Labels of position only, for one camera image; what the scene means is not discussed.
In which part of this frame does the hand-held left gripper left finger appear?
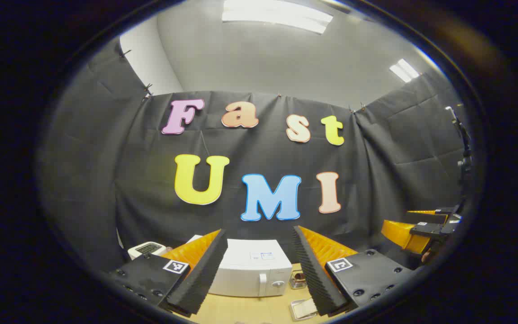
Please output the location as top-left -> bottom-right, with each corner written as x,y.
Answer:
108,229 -> 228,318

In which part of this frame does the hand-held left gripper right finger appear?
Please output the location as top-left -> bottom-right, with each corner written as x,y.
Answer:
292,225 -> 415,317

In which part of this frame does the white microwave oven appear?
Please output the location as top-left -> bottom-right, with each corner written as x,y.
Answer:
187,234 -> 293,297

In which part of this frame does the white plastic tray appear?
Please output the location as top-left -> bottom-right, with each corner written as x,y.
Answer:
290,298 -> 318,321

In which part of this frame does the white toaster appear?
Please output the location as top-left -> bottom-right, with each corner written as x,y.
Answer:
127,242 -> 167,261

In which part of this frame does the small ceiling light panel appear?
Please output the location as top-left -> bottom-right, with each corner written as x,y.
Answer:
389,58 -> 420,83

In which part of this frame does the large ceiling light panel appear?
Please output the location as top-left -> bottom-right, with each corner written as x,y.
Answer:
222,0 -> 334,35

